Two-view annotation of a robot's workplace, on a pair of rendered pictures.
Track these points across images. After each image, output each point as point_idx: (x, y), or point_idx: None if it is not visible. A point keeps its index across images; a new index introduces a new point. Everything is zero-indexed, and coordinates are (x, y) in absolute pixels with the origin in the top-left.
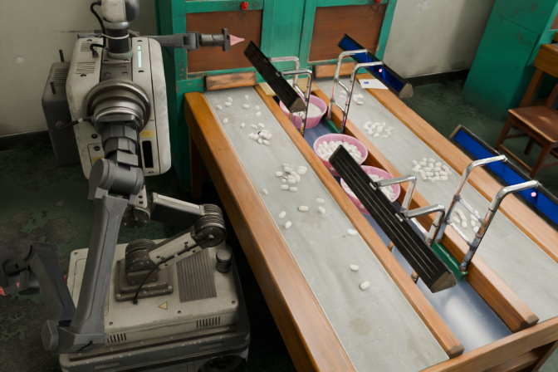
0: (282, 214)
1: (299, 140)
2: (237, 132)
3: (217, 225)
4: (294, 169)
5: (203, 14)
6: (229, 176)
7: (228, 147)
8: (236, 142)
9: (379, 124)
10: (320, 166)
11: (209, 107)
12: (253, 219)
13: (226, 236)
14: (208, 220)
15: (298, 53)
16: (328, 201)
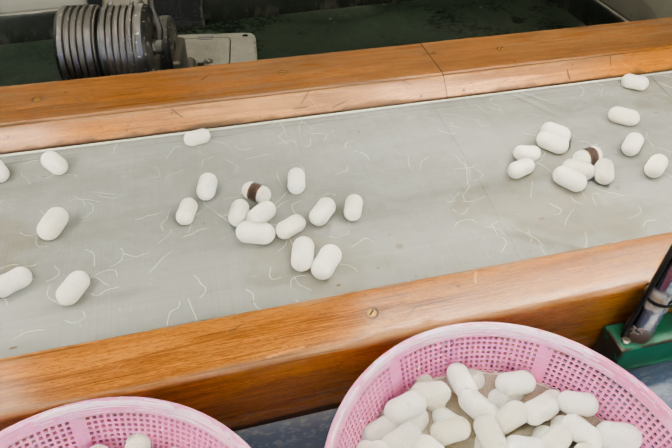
0: (45, 156)
1: (559, 270)
2: (577, 111)
3: (54, 22)
4: (333, 241)
5: None
6: (281, 64)
7: (446, 70)
8: (506, 103)
9: None
10: (321, 324)
11: None
12: (55, 92)
13: (63, 78)
14: (75, 8)
15: None
16: (68, 333)
